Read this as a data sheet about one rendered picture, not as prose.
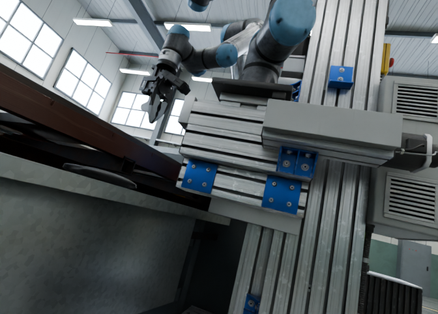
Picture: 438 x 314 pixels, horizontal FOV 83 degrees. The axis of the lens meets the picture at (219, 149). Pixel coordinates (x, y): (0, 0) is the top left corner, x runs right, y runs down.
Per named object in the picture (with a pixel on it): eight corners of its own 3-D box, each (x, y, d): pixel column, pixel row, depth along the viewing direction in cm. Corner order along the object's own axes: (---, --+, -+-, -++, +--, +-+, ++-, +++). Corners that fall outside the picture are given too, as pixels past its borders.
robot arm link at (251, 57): (270, 88, 86) (277, 55, 90) (289, 68, 73) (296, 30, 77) (237, 76, 84) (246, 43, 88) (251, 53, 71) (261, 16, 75)
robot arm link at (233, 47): (278, 38, 118) (232, 75, 85) (257, 42, 124) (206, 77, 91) (275, 10, 112) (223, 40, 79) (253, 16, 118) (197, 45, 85)
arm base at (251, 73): (278, 114, 82) (283, 88, 84) (279, 90, 68) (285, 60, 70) (234, 108, 86) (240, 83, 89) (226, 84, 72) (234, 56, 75)
